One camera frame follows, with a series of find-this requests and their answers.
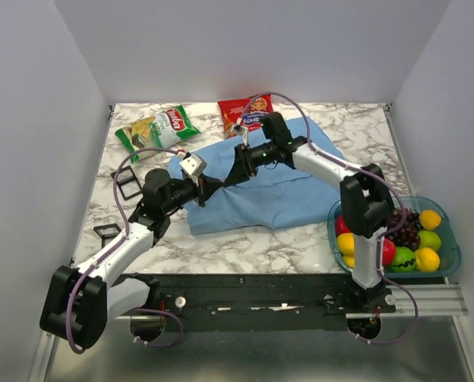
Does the black double frame stand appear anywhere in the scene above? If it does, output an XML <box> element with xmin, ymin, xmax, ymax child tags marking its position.
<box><xmin>93</xmin><ymin>166</ymin><xmax>142</xmax><ymax>248</ymax></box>

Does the yellow lemon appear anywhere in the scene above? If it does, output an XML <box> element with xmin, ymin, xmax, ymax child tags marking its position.
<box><xmin>343</xmin><ymin>255</ymin><xmax>355</xmax><ymax>269</ymax></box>
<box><xmin>336</xmin><ymin>232</ymin><xmax>355</xmax><ymax>257</ymax></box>
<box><xmin>414</xmin><ymin>248</ymin><xmax>441</xmax><ymax>272</ymax></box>
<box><xmin>418</xmin><ymin>209</ymin><xmax>442</xmax><ymax>231</ymax></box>

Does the green lime lower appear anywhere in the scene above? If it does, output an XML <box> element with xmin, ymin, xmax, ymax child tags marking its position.
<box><xmin>389</xmin><ymin>247</ymin><xmax>416</xmax><ymax>273</ymax></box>

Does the yellow lemon upper left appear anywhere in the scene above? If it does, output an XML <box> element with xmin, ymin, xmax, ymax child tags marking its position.
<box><xmin>336</xmin><ymin>232</ymin><xmax>355</xmax><ymax>257</ymax></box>

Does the red apple toy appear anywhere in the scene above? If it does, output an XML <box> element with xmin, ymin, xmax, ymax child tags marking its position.
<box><xmin>383</xmin><ymin>239</ymin><xmax>396</xmax><ymax>267</ymax></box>

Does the red dragon fruit toy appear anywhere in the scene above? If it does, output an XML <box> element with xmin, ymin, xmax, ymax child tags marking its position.
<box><xmin>335</xmin><ymin>214</ymin><xmax>351</xmax><ymax>236</ymax></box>

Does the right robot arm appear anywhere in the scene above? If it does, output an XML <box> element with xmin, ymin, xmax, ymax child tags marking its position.
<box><xmin>224</xmin><ymin>112</ymin><xmax>394</xmax><ymax>312</ymax></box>

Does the green chips bag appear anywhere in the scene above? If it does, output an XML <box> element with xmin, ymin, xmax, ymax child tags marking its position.
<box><xmin>115</xmin><ymin>104</ymin><xmax>200</xmax><ymax>163</ymax></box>

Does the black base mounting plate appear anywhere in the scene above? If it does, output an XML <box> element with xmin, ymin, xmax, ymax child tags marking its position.
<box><xmin>64</xmin><ymin>272</ymin><xmax>451</xmax><ymax>333</ymax></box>

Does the yellow lemon lower left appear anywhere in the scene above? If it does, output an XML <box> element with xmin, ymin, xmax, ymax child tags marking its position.
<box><xmin>343</xmin><ymin>255</ymin><xmax>355</xmax><ymax>269</ymax></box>

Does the light blue shirt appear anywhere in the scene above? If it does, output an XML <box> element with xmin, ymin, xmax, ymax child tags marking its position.
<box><xmin>185</xmin><ymin>117</ymin><xmax>343</xmax><ymax>235</ymax></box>

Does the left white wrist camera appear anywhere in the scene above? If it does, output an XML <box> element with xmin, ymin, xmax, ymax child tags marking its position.
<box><xmin>180</xmin><ymin>154</ymin><xmax>207</xmax><ymax>178</ymax></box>

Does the aluminium rail frame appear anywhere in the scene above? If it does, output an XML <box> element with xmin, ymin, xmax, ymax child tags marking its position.
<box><xmin>31</xmin><ymin>275</ymin><xmax>474</xmax><ymax>381</ymax></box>

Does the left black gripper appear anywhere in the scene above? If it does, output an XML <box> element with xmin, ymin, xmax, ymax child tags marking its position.
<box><xmin>163</xmin><ymin>173</ymin><xmax>223</xmax><ymax>214</ymax></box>

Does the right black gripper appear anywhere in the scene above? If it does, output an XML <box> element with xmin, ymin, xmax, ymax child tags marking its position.
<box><xmin>223</xmin><ymin>140</ymin><xmax>276</xmax><ymax>187</ymax></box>

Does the red candy bag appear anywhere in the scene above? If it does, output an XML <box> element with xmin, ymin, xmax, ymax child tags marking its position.
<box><xmin>218</xmin><ymin>95</ymin><xmax>274</xmax><ymax>138</ymax></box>

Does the yellow lemon back right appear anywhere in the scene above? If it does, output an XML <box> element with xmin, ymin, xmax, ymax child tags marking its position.
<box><xmin>418</xmin><ymin>209</ymin><xmax>442</xmax><ymax>231</ymax></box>

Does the dark purple grape bunch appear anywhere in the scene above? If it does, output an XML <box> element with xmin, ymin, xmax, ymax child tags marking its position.
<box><xmin>386</xmin><ymin>208</ymin><xmax>422</xmax><ymax>251</ymax></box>

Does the teal plastic fruit container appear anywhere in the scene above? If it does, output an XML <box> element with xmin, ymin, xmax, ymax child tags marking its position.
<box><xmin>328</xmin><ymin>197</ymin><xmax>461</xmax><ymax>279</ymax></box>

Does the yellow lemon front right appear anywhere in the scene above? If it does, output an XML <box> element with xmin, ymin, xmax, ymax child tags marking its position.
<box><xmin>414</xmin><ymin>248</ymin><xmax>441</xmax><ymax>272</ymax></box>

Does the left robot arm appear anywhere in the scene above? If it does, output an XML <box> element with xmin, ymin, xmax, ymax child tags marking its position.
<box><xmin>40</xmin><ymin>169</ymin><xmax>225</xmax><ymax>354</ymax></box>

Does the green lime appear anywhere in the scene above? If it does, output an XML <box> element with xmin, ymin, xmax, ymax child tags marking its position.
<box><xmin>418</xmin><ymin>230</ymin><xmax>442</xmax><ymax>251</ymax></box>
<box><xmin>389</xmin><ymin>247</ymin><xmax>416</xmax><ymax>273</ymax></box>

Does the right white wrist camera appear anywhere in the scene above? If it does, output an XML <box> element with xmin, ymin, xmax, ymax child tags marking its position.
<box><xmin>231</xmin><ymin>124</ymin><xmax>249</xmax><ymax>146</ymax></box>

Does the green lime upper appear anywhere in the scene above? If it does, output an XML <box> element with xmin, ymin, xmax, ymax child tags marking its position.
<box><xmin>418</xmin><ymin>230</ymin><xmax>442</xmax><ymax>251</ymax></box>

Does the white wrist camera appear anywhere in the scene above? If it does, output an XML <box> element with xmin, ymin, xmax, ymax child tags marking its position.
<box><xmin>180</xmin><ymin>154</ymin><xmax>207</xmax><ymax>178</ymax></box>
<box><xmin>231</xmin><ymin>124</ymin><xmax>249</xmax><ymax>146</ymax></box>

